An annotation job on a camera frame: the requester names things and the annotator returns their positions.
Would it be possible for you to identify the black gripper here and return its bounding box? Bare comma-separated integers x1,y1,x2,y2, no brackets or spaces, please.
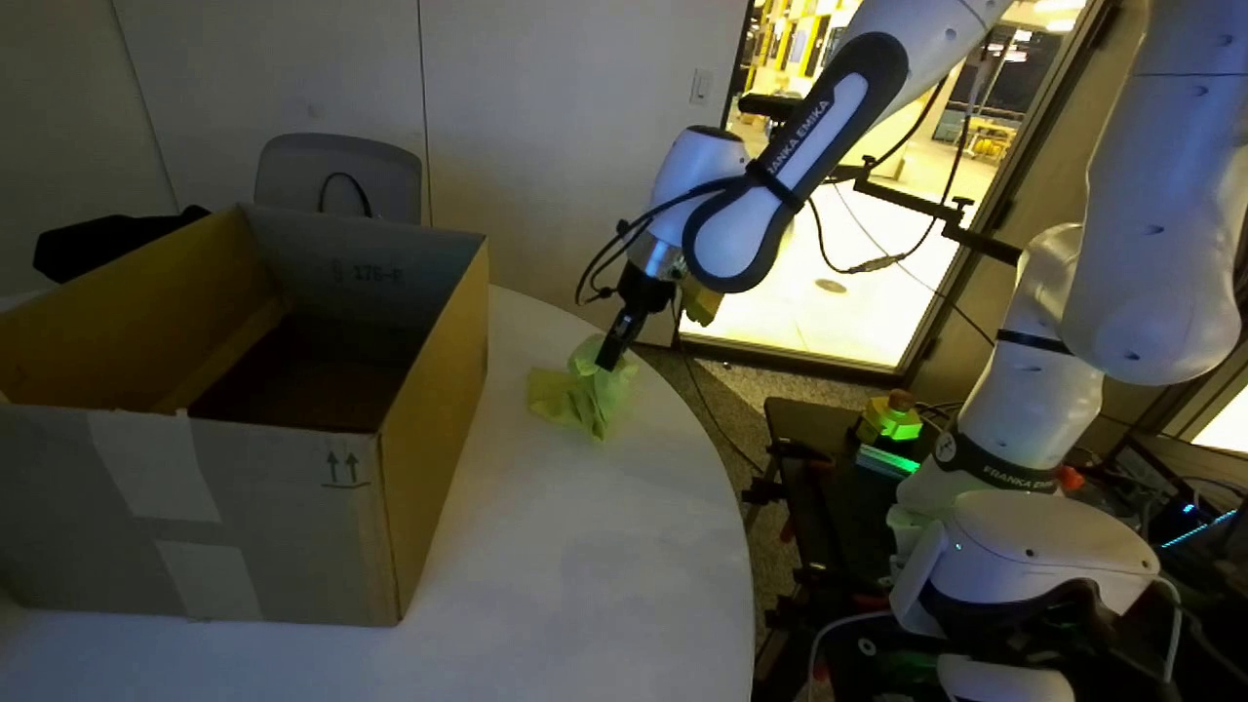
592,259,683,374

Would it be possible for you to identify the yellow-green towel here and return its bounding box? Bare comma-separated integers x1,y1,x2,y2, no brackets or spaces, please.
524,340,642,447

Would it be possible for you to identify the open cardboard box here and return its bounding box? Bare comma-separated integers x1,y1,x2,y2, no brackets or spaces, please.
0,202,496,630

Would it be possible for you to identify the grey chair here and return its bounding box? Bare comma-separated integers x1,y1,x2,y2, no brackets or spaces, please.
249,128,429,231

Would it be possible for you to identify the black jacket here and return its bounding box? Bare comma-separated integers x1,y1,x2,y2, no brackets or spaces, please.
28,198,213,287

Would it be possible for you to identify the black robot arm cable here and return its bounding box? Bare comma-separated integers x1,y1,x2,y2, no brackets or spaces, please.
798,70,993,282

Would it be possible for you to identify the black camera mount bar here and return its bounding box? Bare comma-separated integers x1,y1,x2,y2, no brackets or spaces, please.
735,85,1029,269

